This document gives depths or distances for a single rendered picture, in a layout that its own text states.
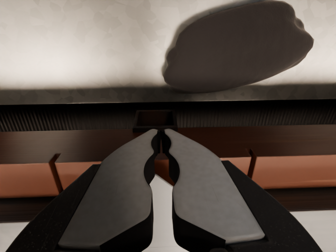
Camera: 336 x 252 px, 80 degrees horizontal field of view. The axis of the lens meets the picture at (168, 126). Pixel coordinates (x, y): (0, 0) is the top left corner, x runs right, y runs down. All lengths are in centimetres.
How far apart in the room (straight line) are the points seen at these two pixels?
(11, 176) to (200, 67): 23
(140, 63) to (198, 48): 8
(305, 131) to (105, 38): 27
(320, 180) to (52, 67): 35
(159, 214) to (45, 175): 11
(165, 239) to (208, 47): 22
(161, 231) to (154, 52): 22
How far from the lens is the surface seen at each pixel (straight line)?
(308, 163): 23
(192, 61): 27
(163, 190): 17
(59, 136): 25
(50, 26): 32
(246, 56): 29
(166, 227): 21
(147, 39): 29
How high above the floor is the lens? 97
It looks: 63 degrees down
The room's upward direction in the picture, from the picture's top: 175 degrees clockwise
